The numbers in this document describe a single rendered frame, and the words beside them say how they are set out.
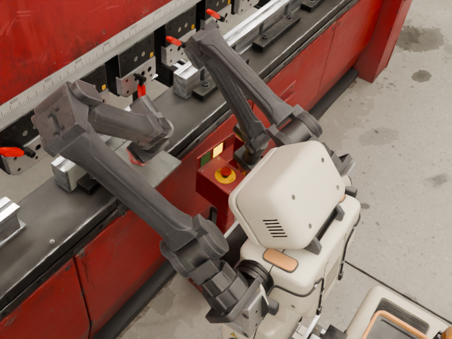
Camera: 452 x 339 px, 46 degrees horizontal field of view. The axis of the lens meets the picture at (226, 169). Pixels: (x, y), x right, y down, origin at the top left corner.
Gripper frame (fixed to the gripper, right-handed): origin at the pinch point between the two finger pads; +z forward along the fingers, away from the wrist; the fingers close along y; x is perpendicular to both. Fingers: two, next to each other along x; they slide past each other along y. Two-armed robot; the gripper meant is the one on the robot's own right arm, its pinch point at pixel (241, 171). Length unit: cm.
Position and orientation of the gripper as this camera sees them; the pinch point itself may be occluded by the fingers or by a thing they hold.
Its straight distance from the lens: 190.9
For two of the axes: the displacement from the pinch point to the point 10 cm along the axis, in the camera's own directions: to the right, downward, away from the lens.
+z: -2.8, 5.0, 8.2
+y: -6.9, -7.0, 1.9
